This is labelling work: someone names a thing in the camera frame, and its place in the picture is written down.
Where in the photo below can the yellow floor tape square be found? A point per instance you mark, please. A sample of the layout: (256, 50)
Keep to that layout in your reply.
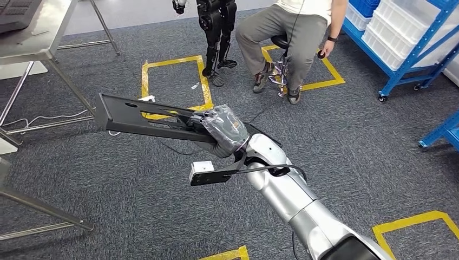
(322, 85)
(412, 221)
(229, 254)
(172, 61)

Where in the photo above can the white power strip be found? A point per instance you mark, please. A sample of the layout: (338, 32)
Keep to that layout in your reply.
(147, 98)

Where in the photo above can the blue plastic crate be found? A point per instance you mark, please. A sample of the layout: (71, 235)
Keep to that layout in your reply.
(365, 7)

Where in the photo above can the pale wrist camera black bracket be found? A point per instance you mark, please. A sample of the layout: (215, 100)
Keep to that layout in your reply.
(211, 177)

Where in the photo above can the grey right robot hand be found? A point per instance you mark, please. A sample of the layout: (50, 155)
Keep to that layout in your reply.
(224, 125)

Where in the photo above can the small black handheld controller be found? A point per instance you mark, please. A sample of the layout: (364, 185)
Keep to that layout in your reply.
(321, 54)

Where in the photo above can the white paper scrap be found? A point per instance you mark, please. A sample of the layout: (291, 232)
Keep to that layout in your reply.
(195, 86)

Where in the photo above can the black humanoid robot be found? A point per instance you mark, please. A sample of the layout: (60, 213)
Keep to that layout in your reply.
(211, 21)

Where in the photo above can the black wristwatch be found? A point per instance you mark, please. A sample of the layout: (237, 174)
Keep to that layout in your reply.
(332, 39)

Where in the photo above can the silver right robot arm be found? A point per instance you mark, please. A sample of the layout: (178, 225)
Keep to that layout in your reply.
(287, 193)

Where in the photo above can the seated person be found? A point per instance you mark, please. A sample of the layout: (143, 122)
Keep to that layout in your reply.
(279, 28)

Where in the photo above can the chrome stool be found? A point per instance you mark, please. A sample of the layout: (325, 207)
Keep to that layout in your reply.
(279, 41)

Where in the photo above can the blue metal shelf rack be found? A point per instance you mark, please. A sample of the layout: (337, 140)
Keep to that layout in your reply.
(444, 131)
(412, 54)

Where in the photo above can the black plastic frame part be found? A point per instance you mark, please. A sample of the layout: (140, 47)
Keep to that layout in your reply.
(114, 114)

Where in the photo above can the stainless steel table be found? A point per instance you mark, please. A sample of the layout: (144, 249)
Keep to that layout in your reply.
(36, 39)

